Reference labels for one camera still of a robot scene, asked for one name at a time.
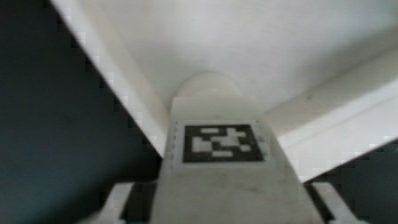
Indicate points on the white U-shaped obstacle fence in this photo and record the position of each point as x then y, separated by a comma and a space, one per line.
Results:
324, 148

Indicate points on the white square tabletop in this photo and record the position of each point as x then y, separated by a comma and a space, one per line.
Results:
307, 51

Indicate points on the white table leg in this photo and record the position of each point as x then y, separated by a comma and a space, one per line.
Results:
229, 183

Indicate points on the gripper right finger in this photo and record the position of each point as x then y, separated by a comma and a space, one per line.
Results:
333, 208

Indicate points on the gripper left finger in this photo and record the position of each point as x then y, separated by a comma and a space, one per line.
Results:
127, 207

